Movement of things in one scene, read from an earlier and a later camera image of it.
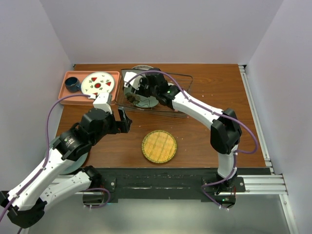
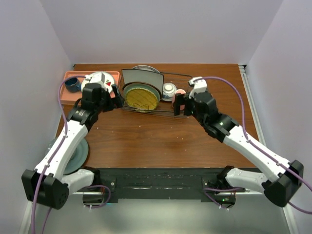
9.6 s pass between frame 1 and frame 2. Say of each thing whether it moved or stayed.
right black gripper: moved
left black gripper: moved
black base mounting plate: stayed
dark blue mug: stayed
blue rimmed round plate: moved
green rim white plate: stayed
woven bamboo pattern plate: moved
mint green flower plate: moved
